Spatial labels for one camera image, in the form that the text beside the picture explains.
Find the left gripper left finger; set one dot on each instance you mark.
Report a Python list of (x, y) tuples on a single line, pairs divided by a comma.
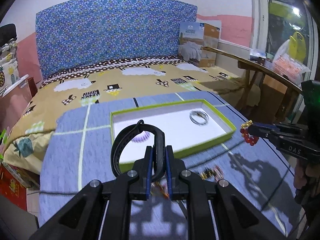
[(101, 210)]

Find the black watch band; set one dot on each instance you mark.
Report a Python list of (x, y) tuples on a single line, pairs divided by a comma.
[(130, 143)]

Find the blue patterned headboard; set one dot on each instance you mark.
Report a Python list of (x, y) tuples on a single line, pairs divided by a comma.
[(78, 33)]

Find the blue grey plaid blanket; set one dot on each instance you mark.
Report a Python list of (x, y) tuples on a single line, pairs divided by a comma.
[(79, 151)]

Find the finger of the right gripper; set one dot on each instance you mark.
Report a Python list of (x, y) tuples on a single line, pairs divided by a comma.
[(261, 130)]

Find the cardboard bedding box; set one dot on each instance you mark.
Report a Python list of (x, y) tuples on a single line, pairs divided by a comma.
[(193, 36)]

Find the orange mesh bag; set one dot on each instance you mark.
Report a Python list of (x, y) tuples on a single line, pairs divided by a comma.
[(287, 67)]

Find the pineapple print bag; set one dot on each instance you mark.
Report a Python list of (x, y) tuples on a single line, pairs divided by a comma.
[(8, 65)]

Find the pink rhinestone hair clip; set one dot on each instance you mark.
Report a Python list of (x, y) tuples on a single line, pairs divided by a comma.
[(218, 173)]

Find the pink cabinet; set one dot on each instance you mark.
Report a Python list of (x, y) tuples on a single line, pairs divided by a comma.
[(14, 101)]

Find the tan sheep print bedsheet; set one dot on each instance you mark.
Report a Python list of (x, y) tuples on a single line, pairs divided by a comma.
[(102, 82)]

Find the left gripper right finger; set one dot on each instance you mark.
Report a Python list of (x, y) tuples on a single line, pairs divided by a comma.
[(215, 210)]

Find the green jewelry box tray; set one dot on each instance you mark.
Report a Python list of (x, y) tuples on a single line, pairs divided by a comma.
[(192, 127)]

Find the black bag on top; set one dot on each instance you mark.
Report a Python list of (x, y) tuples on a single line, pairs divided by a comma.
[(7, 33)]

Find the wooden side table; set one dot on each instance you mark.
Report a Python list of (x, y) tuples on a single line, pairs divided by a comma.
[(251, 71)]

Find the red braided keychain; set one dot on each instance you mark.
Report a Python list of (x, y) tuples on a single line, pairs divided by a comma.
[(161, 189)]

